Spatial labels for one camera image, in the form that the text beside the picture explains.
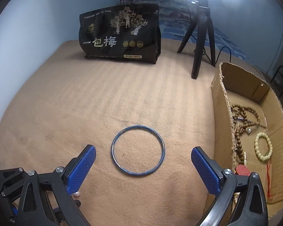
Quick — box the white pearl necklace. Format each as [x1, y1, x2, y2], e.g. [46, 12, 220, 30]
[232, 151, 247, 208]

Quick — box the dark metal bangle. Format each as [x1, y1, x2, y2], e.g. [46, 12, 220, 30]
[110, 124, 166, 178]

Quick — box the cream bead bracelet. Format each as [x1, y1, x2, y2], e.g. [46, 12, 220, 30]
[254, 131, 274, 162]

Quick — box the brown wooden bead necklace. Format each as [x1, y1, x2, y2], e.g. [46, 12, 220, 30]
[230, 102, 268, 165]

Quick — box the red strap wristwatch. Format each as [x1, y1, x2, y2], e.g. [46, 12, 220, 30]
[235, 164, 251, 176]

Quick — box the white pearl earring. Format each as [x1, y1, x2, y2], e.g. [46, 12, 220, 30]
[73, 191, 80, 197]

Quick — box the cardboard box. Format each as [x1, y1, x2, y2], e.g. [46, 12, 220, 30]
[211, 62, 283, 225]

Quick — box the black snack bag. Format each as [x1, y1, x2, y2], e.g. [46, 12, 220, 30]
[78, 4, 161, 64]

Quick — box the black tripod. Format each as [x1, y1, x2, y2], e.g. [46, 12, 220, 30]
[177, 0, 216, 80]

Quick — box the blue patterned bed sheet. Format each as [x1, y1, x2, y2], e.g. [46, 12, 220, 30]
[159, 6, 249, 62]

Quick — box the black power cable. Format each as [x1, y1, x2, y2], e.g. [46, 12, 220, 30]
[193, 45, 233, 64]

